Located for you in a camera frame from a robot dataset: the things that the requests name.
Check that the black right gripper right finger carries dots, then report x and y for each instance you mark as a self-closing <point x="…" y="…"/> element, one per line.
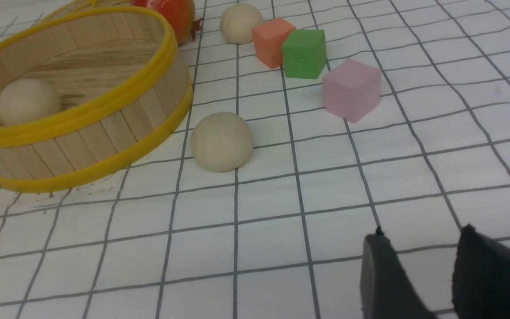
<point x="481" y="277"/>

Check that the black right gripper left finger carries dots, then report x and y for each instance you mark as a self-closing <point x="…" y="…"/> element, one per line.
<point x="385" y="289"/>

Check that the cream bun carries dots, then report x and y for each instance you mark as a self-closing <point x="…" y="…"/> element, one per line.
<point x="222" y="142"/>
<point x="28" y="99"/>
<point x="237" y="22"/>

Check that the bamboo steamer tray yellow rim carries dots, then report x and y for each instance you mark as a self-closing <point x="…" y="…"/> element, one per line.
<point x="124" y="90"/>

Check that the pink cube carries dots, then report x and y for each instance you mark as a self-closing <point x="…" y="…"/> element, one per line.
<point x="351" y="90"/>

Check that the green cube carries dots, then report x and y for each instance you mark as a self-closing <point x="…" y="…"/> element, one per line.
<point x="304" y="54"/>

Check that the orange cube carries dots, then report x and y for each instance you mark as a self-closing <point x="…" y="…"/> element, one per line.
<point x="268" y="39"/>

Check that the red tomato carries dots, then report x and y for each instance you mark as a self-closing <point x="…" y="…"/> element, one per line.
<point x="179" y="13"/>

